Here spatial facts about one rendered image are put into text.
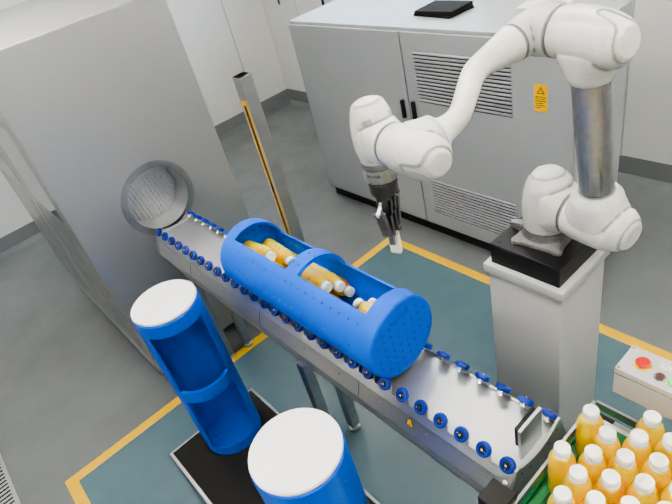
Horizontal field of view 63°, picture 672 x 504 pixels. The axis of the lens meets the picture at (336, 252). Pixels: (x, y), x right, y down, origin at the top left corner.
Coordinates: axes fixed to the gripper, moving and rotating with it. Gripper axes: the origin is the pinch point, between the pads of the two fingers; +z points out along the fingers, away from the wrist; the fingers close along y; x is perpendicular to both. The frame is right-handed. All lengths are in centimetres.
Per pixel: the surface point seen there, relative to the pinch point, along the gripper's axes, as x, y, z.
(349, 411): -56, -23, 129
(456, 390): 14, 5, 53
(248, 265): -69, -10, 28
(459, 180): -46, -181, 94
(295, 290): -42, -1, 27
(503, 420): 30, 11, 53
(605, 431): 56, 18, 37
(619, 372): 58, -1, 37
